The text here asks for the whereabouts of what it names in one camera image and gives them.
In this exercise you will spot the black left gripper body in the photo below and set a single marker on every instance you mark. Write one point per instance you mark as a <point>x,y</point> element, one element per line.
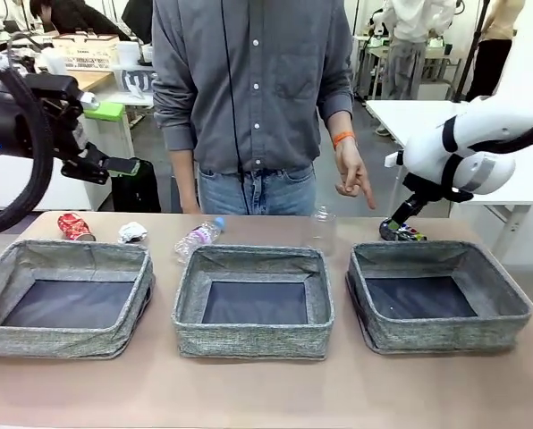
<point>7,129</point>

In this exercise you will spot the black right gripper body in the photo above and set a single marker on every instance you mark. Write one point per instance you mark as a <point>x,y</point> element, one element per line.
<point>409,210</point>

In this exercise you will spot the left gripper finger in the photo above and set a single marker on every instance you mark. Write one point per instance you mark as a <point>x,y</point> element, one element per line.
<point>107,111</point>
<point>114,166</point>

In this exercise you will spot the crushed dark soda can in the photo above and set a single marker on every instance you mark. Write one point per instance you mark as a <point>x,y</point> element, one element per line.
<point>405,233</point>

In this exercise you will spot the white paper ball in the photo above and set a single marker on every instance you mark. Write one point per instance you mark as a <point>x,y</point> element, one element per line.
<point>132,232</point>

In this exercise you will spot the clear capless plastic bottle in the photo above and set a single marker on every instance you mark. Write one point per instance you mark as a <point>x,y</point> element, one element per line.
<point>322,228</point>

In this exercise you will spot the crushed red soda can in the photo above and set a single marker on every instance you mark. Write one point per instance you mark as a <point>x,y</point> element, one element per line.
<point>74,227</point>

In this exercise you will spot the person's right forearm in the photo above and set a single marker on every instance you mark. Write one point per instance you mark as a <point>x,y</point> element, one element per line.
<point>181,134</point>

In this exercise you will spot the person's left forearm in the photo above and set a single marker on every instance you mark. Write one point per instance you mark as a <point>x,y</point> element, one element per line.
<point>338,111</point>

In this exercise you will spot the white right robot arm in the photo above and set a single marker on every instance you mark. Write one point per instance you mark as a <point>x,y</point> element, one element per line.
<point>432,147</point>

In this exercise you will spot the person's left hand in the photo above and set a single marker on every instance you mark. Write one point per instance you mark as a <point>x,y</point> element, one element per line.
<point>351,167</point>

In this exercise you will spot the person's right hand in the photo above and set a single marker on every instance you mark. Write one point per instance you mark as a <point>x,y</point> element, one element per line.
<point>190,206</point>

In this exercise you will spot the black backpack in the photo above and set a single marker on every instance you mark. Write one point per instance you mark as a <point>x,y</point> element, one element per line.
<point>137,187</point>

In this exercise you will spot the wooden top desk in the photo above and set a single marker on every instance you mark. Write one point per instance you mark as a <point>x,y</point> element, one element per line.
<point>96,80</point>

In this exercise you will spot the white background desk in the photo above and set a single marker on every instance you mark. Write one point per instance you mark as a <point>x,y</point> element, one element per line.
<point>139,100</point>

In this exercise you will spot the white sign with logo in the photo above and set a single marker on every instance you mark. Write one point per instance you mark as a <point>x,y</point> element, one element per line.
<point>137,81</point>

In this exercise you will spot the white plastic container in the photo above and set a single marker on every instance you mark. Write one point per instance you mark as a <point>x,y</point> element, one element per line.
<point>128,53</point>

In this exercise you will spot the white slatted crate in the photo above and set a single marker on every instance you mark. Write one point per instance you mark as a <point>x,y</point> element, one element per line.
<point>85,51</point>

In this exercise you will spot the large white table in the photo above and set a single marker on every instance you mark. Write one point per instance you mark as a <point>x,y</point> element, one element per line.
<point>391,116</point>

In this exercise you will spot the orange wristband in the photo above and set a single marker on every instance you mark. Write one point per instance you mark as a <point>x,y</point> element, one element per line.
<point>343,139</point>

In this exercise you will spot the bystander in black clothes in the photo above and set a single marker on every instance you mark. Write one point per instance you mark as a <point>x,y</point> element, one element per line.
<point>78,18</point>

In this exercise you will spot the crushed blue-capped plastic bottle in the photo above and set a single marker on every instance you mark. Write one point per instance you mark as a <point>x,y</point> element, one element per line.
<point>199,237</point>

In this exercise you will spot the blue jeans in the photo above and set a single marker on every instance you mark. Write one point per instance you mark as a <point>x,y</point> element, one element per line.
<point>271,192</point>

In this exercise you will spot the grey fabric basket tilted rim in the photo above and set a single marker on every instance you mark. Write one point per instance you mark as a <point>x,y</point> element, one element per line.
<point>450,333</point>

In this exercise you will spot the grey button shirt torso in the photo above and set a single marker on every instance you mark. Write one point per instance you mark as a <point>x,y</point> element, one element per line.
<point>257,89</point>

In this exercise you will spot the bystander in white shirt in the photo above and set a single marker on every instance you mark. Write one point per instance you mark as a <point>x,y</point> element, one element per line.
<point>409,44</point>

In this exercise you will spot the black tripod pole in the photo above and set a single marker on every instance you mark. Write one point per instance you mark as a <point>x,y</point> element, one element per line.
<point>472,49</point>

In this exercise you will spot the wide grey fabric basket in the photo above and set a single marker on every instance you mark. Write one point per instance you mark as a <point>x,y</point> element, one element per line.
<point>47,337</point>

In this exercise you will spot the narrow grey fabric basket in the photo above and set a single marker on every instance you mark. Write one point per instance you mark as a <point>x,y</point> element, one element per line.
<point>248,339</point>

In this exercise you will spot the bystander in beige top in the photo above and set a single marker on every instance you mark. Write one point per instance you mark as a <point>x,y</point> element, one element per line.
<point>494,44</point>

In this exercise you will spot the metal frame background desk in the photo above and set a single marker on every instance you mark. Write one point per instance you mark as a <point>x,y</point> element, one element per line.
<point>369,53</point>

